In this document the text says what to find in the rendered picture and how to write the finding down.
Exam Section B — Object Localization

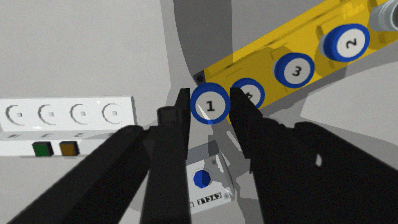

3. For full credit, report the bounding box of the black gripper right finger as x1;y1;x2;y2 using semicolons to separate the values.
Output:
229;87;398;224

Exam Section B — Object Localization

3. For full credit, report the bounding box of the yellow rack with four tubes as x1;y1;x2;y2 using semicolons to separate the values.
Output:
204;0;398;109

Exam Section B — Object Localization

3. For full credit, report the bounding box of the grey key housing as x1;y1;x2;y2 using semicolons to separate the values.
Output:
186;140;235;214

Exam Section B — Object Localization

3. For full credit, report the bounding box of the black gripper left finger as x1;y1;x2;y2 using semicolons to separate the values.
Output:
7;88;192;224

